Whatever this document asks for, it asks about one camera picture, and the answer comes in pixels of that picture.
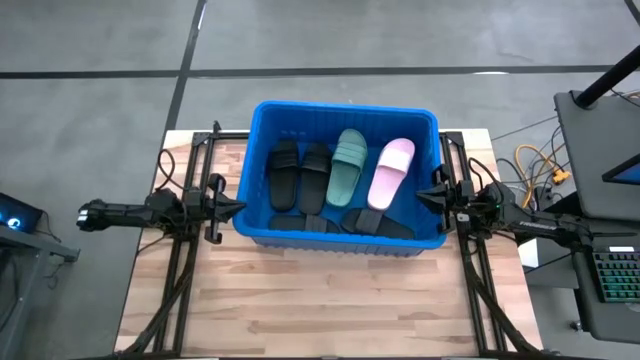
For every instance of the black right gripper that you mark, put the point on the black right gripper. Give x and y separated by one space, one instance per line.
460 200

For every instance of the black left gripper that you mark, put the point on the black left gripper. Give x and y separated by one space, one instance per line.
215 230

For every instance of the pink slide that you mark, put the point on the pink slide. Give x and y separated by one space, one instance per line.
392 172

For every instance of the large black slide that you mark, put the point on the large black slide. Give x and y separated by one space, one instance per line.
314 180
282 175

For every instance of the small black slide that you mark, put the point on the small black slide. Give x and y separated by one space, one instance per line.
377 223
295 223

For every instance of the green slide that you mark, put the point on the green slide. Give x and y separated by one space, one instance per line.
347 170

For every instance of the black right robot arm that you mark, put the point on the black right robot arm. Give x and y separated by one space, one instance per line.
537 226

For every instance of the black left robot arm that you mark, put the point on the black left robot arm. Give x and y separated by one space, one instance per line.
120 215

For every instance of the blue plastic bin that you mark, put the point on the blue plastic bin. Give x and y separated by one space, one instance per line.
340 120

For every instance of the white paper sheet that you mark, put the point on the white paper sheet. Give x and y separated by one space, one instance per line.
527 255

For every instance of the monitor with blue screen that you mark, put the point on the monitor with blue screen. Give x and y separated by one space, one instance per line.
627 172

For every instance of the black backlit keyboard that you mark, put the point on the black backlit keyboard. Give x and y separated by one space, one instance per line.
617 277

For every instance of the grey desk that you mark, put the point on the grey desk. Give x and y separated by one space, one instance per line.
600 320

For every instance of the grey cart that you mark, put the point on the grey cart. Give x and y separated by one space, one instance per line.
30 245

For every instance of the black pole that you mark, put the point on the black pole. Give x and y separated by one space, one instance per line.
607 77

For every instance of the computer case with blue light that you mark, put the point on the computer case with blue light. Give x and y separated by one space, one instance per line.
20 215

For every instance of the black table frame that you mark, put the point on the black table frame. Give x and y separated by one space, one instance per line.
595 150

